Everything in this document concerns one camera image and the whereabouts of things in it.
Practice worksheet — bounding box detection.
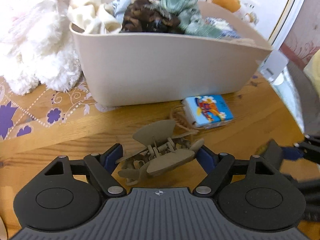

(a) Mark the brown thin hair claw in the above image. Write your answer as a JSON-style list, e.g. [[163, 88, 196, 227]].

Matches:
[[169, 105, 199, 134]]

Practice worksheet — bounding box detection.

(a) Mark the taupe hair claw clip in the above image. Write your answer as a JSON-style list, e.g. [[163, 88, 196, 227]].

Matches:
[[116, 120, 204, 186]]

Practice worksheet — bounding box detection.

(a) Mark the blue cartoon tissue pack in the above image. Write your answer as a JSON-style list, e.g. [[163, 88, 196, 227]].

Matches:
[[182, 95, 234, 129]]

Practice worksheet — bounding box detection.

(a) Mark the brown plaid scrunchie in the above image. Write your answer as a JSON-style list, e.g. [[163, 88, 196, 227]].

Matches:
[[121, 0, 183, 34]]

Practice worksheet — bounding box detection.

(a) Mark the cream scrunchie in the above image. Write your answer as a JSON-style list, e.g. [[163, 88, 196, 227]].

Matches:
[[67, 0, 122, 34]]

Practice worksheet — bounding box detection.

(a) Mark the green scrunchie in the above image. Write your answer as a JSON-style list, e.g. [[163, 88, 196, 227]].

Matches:
[[160, 0, 222, 38]]

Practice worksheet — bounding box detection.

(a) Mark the blue white tissue pack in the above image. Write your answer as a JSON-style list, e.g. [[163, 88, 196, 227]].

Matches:
[[205, 17, 241, 40]]

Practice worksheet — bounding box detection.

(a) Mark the beige plastic storage bin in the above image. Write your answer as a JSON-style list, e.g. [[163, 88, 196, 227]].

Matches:
[[69, 2, 272, 107]]

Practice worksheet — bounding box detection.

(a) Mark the light blue folded blanket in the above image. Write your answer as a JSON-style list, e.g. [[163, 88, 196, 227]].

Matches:
[[271, 66, 304, 133]]

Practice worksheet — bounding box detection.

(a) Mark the white phone stand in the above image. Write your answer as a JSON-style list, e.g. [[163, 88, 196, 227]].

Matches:
[[259, 50, 289, 82]]

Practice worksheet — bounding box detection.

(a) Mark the yellow plush blanket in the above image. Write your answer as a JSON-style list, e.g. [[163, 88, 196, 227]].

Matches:
[[303, 51, 320, 94]]

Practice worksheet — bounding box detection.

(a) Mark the white plush lamb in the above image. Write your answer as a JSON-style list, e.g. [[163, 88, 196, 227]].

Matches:
[[1, 0, 81, 95]]

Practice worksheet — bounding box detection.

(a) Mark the orange white hamster plush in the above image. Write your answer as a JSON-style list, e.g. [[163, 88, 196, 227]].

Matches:
[[206, 0, 259, 25]]

